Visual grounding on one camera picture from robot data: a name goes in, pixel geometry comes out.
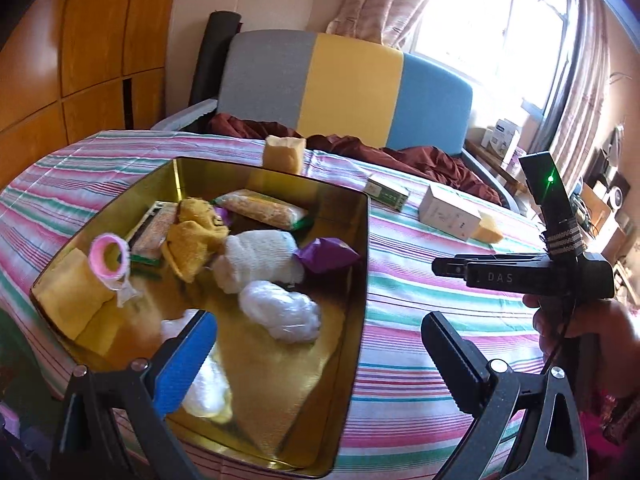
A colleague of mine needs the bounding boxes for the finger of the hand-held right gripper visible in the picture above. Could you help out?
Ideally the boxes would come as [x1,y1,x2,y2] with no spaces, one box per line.
[432,255,551,277]
[462,262,552,290]

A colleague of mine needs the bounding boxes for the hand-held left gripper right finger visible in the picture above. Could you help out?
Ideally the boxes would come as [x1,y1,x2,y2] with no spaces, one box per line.
[421,311,588,480]

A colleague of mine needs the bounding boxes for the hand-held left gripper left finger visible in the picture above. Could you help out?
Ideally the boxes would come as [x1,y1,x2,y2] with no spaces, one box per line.
[47,310,219,480]

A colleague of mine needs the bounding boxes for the white plastic bag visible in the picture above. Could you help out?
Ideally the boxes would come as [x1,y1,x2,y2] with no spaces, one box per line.
[160,310,233,418]
[238,280,322,345]

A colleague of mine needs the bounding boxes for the gold metal tin tray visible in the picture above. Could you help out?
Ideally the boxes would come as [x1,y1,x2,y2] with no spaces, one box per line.
[30,157,370,476]

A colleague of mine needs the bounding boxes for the yellow printed sock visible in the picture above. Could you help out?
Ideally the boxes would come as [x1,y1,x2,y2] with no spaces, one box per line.
[165,198,231,283]

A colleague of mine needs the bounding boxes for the white sock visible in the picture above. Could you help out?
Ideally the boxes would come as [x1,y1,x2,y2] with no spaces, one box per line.
[210,230,306,295]

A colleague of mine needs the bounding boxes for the purple wrapper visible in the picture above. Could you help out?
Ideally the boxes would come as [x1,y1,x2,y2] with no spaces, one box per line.
[295,236,362,275]

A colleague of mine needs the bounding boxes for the pink hair roller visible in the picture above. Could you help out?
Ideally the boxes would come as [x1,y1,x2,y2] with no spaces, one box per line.
[89,233,138,308]

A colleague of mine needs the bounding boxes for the snack packet green edge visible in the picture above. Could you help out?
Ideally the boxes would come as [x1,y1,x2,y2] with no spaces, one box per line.
[125,201,181,266]

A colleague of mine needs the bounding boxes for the large yellow sponge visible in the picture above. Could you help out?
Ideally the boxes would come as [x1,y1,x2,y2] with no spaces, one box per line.
[37,247,121,348]

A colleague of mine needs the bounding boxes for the clear snack packet green ends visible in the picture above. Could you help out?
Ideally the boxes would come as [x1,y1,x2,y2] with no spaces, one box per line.
[212,189,313,231]

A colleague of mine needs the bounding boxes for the person's right hand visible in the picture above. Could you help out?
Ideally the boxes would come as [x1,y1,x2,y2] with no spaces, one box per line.
[522,294,640,391]

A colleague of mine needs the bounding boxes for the yellow sponge piece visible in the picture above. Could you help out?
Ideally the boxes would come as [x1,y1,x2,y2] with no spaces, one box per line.
[472,212,505,245]

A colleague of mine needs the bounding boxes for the striped tablecloth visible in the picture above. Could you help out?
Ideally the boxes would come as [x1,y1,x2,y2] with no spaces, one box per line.
[0,130,601,480]

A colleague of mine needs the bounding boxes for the plain white box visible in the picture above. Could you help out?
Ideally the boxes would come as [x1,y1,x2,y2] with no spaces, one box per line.
[417,183,483,242]

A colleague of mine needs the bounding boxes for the cluttered wooden desk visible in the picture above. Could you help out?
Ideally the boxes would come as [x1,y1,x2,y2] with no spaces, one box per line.
[570,125,640,306]

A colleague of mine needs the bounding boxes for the green box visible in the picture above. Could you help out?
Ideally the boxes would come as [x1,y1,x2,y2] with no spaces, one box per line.
[363,175,410,209]

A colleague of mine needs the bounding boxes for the dark red cloth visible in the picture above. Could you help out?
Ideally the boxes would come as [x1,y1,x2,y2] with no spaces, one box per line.
[207,112,503,206]

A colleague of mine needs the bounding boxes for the wooden side table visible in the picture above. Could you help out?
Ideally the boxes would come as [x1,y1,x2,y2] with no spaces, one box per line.
[465,137,531,196]

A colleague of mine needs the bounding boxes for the white box with blue print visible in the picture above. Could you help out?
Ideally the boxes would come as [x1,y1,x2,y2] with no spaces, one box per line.
[487,119,521,157]

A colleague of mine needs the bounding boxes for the beige striped curtain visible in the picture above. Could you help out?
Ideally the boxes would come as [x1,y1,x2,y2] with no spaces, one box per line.
[540,0,616,171]

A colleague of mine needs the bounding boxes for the small yellow sponge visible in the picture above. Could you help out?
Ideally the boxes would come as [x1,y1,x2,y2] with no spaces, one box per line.
[263,135,307,175]

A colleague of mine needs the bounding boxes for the grey yellow blue sofa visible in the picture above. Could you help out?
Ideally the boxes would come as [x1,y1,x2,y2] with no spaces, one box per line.
[150,30,531,211]

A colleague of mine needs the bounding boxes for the window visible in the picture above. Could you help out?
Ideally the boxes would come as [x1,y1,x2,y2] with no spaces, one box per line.
[405,0,576,121]

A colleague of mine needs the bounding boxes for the pink patterned curtain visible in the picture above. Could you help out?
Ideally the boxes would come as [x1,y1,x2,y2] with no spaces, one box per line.
[325,0,441,51]

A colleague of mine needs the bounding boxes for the black rolled mat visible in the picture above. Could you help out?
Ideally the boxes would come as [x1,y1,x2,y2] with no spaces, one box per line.
[189,10,243,106]

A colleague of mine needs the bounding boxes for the wooden wardrobe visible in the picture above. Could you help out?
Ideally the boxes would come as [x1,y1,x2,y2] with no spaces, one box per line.
[0,0,181,191]

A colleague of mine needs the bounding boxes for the black cable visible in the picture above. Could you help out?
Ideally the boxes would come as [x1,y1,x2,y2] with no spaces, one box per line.
[542,255,578,376]

